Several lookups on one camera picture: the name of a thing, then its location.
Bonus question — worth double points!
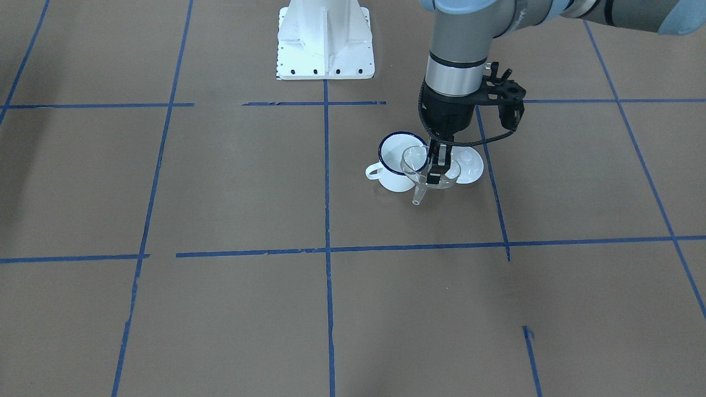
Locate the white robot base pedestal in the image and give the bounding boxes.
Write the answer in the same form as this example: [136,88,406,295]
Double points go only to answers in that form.
[276,1,376,81]

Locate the clear glass funnel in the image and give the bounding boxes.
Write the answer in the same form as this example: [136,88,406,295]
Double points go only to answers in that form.
[400,146,461,206]

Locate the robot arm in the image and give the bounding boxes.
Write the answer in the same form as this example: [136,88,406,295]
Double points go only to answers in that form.
[417,1,705,184]

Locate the white enamel cup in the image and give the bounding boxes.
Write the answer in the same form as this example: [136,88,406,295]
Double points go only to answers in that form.
[364,131,426,192]

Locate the white enamel cup lid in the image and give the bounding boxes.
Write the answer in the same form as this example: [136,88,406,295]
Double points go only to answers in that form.
[445,146,484,184]

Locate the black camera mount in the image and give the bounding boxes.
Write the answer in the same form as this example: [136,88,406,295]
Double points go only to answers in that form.
[479,61,526,132]

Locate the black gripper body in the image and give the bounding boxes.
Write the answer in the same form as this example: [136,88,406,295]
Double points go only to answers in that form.
[422,88,479,145]

